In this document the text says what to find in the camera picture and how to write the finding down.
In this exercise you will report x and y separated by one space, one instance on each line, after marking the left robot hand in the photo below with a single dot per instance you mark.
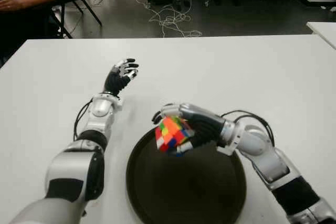
115 81

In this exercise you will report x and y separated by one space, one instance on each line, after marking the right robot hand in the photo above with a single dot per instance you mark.
204 124

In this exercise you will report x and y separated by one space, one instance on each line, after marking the multicoloured Rubik's cube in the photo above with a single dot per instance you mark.
170 132

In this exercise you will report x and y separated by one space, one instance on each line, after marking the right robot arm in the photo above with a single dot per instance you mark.
262 150

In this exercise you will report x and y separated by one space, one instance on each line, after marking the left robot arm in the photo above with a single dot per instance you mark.
99 108

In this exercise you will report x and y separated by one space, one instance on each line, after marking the dark round plate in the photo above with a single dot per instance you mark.
189 190

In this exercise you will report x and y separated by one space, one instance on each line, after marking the white side table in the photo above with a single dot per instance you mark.
323 32

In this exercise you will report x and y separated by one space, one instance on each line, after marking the small white floor object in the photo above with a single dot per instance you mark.
333 9

